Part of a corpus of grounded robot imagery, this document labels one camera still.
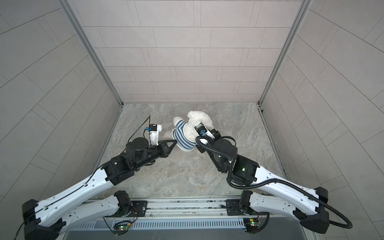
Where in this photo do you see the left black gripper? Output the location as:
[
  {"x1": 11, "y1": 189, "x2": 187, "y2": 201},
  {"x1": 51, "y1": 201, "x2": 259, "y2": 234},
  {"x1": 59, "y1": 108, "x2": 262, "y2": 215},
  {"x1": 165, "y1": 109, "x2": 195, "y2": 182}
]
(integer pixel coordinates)
[{"x1": 131, "y1": 140, "x2": 178, "y2": 171}]

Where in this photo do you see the blue white striped sweater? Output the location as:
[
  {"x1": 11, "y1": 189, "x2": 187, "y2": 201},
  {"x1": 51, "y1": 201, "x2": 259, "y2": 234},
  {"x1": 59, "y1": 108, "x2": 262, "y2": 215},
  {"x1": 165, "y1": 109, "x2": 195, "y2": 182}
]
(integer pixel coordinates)
[{"x1": 172, "y1": 117, "x2": 196, "y2": 152}]

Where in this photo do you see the white teddy bear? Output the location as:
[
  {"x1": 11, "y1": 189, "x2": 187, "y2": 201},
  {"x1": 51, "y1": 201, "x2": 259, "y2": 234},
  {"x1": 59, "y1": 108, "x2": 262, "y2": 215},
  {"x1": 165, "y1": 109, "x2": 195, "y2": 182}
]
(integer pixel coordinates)
[{"x1": 167, "y1": 111, "x2": 214, "y2": 142}]

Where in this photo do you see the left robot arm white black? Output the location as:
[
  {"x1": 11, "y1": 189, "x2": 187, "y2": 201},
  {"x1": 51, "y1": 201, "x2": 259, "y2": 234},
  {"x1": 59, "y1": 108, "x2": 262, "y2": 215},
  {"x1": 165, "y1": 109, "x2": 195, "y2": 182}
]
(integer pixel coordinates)
[{"x1": 20, "y1": 138, "x2": 177, "y2": 240}]

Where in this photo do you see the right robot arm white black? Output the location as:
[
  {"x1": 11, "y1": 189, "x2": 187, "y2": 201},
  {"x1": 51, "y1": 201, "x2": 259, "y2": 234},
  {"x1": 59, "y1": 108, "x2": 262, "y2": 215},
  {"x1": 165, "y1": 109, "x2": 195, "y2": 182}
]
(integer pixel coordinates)
[{"x1": 195, "y1": 127, "x2": 331, "y2": 234}]

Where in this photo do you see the right green circuit board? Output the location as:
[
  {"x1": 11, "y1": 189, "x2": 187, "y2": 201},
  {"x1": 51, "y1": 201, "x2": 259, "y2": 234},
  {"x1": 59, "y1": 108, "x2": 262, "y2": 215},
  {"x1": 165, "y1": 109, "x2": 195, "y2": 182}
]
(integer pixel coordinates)
[{"x1": 243, "y1": 218, "x2": 261, "y2": 233}]

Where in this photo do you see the green circuit board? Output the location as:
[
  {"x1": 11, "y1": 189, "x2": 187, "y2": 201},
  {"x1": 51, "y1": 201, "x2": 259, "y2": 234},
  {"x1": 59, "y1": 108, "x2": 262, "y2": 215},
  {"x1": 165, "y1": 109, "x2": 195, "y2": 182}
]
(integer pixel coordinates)
[
  {"x1": 243, "y1": 218, "x2": 261, "y2": 233},
  {"x1": 113, "y1": 221, "x2": 132, "y2": 236}
]

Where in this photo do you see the left green circuit board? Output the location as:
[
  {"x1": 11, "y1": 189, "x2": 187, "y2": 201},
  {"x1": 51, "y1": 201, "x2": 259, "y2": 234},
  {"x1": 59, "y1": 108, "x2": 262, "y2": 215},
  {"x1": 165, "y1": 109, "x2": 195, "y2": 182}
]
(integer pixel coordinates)
[{"x1": 113, "y1": 221, "x2": 132, "y2": 236}]

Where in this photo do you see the right corner aluminium profile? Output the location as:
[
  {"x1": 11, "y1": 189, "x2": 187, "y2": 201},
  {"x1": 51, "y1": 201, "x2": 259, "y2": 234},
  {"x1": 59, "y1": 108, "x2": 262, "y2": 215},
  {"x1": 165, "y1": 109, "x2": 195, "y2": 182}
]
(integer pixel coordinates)
[{"x1": 259, "y1": 0, "x2": 312, "y2": 107}]

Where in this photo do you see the corner aluminium profile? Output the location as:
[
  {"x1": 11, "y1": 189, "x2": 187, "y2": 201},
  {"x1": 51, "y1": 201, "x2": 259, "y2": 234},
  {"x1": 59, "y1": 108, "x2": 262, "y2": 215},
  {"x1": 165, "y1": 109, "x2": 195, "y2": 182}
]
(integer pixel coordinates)
[
  {"x1": 58, "y1": 0, "x2": 124, "y2": 107},
  {"x1": 259, "y1": 0, "x2": 312, "y2": 107}
]

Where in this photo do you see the left corner aluminium profile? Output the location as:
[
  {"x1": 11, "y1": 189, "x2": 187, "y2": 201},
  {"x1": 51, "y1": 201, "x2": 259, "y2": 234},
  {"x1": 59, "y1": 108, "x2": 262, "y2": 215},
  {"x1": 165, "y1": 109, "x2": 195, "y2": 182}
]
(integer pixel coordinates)
[{"x1": 58, "y1": 0, "x2": 124, "y2": 107}]

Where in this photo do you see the black corrugated cable conduit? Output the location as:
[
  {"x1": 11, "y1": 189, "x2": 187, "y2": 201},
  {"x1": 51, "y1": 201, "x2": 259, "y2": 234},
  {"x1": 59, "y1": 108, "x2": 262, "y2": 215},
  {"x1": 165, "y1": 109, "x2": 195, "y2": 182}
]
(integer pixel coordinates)
[{"x1": 194, "y1": 135, "x2": 354, "y2": 229}]

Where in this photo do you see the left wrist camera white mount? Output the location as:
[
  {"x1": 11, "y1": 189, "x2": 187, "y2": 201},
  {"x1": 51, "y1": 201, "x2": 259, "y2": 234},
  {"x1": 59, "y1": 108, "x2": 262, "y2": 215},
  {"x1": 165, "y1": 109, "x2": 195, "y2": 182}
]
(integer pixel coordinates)
[{"x1": 146, "y1": 124, "x2": 162, "y2": 146}]

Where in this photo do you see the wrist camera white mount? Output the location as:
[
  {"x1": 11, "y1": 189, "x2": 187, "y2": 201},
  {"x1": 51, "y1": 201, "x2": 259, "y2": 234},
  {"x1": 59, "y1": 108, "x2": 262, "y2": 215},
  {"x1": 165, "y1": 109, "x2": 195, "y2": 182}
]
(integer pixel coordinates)
[
  {"x1": 194, "y1": 122, "x2": 215, "y2": 145},
  {"x1": 146, "y1": 124, "x2": 162, "y2": 146}
]

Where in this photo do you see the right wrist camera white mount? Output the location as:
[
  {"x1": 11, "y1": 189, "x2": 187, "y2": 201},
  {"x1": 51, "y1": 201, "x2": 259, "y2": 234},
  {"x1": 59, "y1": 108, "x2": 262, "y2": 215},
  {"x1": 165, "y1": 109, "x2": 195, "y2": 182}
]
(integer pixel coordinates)
[{"x1": 194, "y1": 122, "x2": 215, "y2": 145}]

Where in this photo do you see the left camera black cable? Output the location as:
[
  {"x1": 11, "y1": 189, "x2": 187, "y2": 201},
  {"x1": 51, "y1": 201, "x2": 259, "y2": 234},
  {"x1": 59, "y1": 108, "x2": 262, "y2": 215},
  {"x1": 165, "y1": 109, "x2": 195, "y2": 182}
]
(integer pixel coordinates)
[{"x1": 127, "y1": 115, "x2": 151, "y2": 144}]

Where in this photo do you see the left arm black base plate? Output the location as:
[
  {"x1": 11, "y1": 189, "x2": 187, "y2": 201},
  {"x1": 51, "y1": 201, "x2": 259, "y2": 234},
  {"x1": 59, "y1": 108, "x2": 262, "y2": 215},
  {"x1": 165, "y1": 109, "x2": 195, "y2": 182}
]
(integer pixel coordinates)
[{"x1": 121, "y1": 201, "x2": 148, "y2": 218}]

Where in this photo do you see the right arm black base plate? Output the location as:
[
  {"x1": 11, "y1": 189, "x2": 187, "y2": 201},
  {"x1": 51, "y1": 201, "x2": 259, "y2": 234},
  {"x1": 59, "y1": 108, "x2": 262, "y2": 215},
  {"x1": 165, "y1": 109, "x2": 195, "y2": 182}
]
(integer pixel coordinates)
[{"x1": 224, "y1": 199, "x2": 253, "y2": 216}]

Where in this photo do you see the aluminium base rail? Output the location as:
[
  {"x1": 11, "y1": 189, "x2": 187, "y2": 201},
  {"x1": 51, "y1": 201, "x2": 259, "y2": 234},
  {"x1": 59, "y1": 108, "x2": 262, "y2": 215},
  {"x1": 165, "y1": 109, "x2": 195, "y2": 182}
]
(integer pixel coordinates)
[{"x1": 70, "y1": 196, "x2": 304, "y2": 224}]

